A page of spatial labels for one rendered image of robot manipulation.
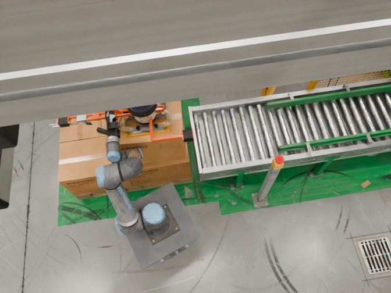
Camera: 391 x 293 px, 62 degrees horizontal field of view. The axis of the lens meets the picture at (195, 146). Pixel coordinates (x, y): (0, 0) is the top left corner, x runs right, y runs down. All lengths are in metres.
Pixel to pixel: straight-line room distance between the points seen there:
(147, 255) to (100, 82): 2.41
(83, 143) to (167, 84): 3.07
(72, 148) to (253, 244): 1.96
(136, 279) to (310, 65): 3.20
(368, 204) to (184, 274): 1.96
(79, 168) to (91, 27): 3.01
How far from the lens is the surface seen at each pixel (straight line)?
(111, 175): 1.88
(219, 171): 2.91
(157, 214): 2.35
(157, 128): 2.54
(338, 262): 3.53
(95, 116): 2.56
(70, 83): 0.22
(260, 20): 0.20
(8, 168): 0.42
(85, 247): 3.53
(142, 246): 2.62
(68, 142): 3.33
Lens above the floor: 3.29
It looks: 64 degrees down
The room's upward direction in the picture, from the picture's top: 4 degrees counter-clockwise
